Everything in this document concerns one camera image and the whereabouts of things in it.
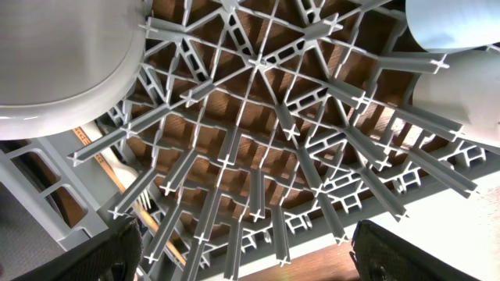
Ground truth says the blue plastic cup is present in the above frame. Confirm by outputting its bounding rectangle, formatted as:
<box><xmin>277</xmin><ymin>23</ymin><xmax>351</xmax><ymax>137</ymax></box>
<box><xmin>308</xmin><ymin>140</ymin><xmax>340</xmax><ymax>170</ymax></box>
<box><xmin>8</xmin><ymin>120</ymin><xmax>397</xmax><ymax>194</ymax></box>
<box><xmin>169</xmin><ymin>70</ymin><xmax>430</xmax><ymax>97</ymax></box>
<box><xmin>405</xmin><ymin>0</ymin><xmax>499</xmax><ymax>53</ymax></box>

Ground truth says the grey dishwasher rack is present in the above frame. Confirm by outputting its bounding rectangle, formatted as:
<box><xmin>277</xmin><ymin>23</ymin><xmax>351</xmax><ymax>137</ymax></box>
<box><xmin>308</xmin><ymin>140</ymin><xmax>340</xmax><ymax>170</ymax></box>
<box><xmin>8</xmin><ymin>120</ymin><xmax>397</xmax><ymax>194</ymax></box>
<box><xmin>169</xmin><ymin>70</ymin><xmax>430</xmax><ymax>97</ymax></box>
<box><xmin>1</xmin><ymin>0</ymin><xmax>499</xmax><ymax>280</ymax></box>

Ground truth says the wooden chopstick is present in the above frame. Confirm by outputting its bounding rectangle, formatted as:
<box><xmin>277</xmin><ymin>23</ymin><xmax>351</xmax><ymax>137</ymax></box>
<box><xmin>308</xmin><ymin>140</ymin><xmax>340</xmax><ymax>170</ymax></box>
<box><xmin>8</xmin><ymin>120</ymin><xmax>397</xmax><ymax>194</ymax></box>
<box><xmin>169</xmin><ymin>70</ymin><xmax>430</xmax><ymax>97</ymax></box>
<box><xmin>72</xmin><ymin>126</ymin><xmax>188</xmax><ymax>267</ymax></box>

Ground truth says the white plastic fork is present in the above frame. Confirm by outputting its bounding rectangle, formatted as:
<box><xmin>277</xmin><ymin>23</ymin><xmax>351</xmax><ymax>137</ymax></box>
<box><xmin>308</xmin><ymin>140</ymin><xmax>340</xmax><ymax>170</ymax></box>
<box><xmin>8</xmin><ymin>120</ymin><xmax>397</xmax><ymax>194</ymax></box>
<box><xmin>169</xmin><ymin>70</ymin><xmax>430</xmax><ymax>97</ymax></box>
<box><xmin>80</xmin><ymin>122</ymin><xmax>152</xmax><ymax>210</ymax></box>

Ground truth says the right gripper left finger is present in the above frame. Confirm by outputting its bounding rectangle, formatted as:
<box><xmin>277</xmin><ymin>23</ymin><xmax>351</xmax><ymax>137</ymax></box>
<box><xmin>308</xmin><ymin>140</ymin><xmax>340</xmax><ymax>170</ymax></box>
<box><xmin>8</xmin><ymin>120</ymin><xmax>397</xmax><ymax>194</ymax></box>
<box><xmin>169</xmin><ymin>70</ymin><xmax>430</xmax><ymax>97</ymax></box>
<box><xmin>14</xmin><ymin>217</ymin><xmax>143</xmax><ymax>281</ymax></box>

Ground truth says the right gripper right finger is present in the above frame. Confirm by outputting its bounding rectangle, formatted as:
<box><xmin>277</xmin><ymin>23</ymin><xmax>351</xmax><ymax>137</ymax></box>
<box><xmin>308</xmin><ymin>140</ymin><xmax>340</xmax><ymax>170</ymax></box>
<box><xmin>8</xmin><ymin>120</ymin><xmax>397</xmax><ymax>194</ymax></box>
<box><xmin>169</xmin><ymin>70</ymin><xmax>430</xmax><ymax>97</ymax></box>
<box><xmin>350</xmin><ymin>220</ymin><xmax>477</xmax><ymax>281</ymax></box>

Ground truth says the grey plate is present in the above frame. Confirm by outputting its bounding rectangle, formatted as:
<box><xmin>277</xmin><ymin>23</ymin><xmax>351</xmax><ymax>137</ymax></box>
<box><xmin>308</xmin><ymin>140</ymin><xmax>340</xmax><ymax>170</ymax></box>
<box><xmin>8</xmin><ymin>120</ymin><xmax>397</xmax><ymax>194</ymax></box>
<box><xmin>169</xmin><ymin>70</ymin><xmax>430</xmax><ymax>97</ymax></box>
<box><xmin>1</xmin><ymin>0</ymin><xmax>152</xmax><ymax>141</ymax></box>

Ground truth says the cream plastic cup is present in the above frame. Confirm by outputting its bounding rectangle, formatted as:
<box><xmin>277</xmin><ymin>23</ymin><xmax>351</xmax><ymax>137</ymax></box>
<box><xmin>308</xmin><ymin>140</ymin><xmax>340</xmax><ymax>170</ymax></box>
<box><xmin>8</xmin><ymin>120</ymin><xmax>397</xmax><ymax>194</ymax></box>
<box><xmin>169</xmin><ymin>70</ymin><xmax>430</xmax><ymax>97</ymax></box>
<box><xmin>412</xmin><ymin>50</ymin><xmax>499</xmax><ymax>147</ymax></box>

